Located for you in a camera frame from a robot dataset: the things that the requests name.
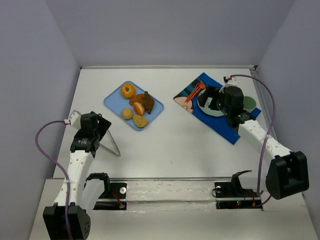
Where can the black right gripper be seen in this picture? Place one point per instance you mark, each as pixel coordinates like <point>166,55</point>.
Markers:
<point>208,95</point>

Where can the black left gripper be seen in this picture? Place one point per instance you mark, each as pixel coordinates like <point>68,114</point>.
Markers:
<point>104,124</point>

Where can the dark brown croissant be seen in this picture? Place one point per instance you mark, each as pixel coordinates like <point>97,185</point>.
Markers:
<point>148,102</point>

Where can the metal kitchen tongs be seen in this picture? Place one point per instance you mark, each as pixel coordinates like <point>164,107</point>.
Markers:
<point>106,140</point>

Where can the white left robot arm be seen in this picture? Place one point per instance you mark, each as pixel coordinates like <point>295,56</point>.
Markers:
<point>68,217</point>

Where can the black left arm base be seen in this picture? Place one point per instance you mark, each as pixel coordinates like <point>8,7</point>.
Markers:
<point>112,200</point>

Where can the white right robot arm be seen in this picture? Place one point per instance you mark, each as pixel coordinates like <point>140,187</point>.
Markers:
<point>287,172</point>

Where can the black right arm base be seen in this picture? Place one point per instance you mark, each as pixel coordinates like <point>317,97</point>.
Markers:
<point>229,198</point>

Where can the seeded tan bread slice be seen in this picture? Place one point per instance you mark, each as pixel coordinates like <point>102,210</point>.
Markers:
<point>140,121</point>

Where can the orange bread roll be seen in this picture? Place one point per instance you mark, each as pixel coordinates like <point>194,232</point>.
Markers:
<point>138,108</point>

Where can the orange brown flat bread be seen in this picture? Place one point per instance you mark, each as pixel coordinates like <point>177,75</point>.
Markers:
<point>137,98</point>

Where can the orange plastic fork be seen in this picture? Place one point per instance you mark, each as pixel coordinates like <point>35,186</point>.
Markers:
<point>198,87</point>

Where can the pale green flower plate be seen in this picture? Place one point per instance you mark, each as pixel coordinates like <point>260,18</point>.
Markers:
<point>205,109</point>

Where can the blue cartoon placemat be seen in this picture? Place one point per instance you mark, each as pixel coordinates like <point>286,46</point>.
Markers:
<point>227,127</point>

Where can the small tan round bun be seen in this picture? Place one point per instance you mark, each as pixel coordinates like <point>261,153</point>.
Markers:
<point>127,113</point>

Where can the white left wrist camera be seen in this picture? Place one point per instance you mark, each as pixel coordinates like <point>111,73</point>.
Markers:
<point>74,120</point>

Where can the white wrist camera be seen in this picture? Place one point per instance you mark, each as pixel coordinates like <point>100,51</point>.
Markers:
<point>228,82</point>
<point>74,120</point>

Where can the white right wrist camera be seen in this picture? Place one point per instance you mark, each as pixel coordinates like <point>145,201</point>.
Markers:
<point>228,82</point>

